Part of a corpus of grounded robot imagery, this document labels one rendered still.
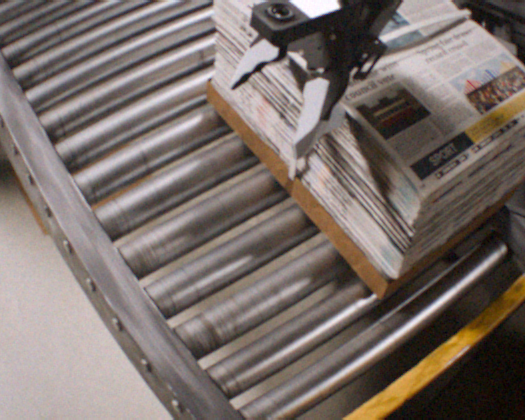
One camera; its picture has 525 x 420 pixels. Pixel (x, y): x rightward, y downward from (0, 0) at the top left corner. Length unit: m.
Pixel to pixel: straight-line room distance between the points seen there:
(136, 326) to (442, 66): 0.48
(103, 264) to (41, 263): 0.95
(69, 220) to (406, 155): 0.44
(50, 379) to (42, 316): 0.17
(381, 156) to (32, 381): 1.17
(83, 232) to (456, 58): 0.52
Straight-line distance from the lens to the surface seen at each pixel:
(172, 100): 1.10
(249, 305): 0.92
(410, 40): 0.92
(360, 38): 0.77
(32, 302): 1.84
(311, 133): 0.77
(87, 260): 0.95
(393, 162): 0.78
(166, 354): 0.89
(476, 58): 0.94
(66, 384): 1.74
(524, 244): 1.08
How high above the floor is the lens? 1.62
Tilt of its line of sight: 56 degrees down
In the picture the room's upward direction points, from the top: 11 degrees clockwise
